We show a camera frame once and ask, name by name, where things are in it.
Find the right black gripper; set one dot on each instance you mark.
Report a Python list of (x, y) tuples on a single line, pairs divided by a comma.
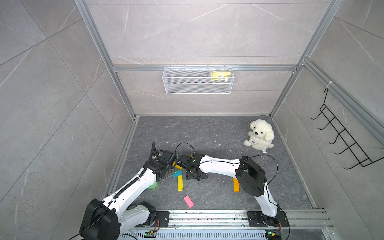
[(189, 176)]

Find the lime yellow long block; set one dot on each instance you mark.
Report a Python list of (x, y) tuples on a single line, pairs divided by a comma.
[(180, 183)]

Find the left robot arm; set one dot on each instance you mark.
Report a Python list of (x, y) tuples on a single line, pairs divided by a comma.
[(106, 219)]

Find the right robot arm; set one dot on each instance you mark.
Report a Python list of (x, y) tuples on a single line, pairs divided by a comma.
[(251, 177)]

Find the teal block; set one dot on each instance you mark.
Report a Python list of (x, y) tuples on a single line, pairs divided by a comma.
[(177, 173)]

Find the green lid jar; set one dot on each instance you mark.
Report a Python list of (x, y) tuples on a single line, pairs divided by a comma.
[(153, 187)]

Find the pink block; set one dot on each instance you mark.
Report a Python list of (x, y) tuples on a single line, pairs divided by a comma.
[(188, 201)]

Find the amber orange block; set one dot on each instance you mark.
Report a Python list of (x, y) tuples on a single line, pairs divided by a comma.
[(236, 185)]

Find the white plush dog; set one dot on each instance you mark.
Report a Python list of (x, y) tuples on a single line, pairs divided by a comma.
[(260, 136)]

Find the yellow sponge in basket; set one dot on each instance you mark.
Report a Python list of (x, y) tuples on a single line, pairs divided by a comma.
[(220, 75)]

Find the metal base rail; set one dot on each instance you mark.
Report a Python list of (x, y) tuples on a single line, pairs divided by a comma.
[(236, 225)]

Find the white wire basket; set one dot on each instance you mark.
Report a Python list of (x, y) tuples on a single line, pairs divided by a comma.
[(195, 80)]

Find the black wall hook rack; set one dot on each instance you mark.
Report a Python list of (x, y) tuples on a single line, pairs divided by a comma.
[(359, 155)]

